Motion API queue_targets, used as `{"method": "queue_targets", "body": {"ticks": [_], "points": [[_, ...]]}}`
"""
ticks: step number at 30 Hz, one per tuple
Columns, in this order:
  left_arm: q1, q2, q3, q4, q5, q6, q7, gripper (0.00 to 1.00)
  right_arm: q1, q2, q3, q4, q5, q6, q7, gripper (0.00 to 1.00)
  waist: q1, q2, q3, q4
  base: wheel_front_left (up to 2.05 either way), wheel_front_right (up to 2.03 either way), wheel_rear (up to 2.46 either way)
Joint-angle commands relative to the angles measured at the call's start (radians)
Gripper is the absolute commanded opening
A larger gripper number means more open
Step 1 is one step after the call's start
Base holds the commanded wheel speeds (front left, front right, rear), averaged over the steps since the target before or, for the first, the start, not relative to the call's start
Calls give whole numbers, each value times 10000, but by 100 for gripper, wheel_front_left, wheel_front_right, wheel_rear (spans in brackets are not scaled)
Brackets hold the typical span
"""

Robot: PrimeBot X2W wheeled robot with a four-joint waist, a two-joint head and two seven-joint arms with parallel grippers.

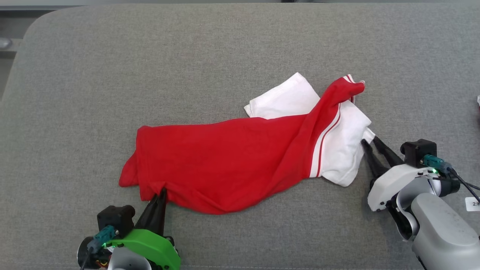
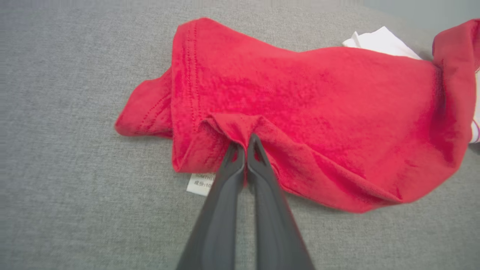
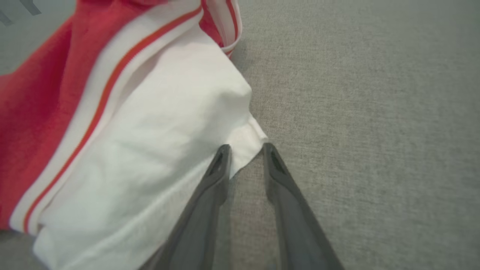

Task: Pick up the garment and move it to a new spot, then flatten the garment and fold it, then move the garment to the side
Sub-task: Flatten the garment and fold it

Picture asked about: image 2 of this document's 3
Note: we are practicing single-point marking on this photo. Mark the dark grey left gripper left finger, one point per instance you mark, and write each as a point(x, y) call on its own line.
point(221, 210)

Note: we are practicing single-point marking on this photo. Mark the grey fabric sofa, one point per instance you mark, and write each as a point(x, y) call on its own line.
point(75, 112)

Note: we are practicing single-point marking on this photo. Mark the red jersey with white stripes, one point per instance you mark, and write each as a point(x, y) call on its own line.
point(318, 112)

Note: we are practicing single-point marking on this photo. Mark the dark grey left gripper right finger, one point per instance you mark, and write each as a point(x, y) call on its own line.
point(273, 213)

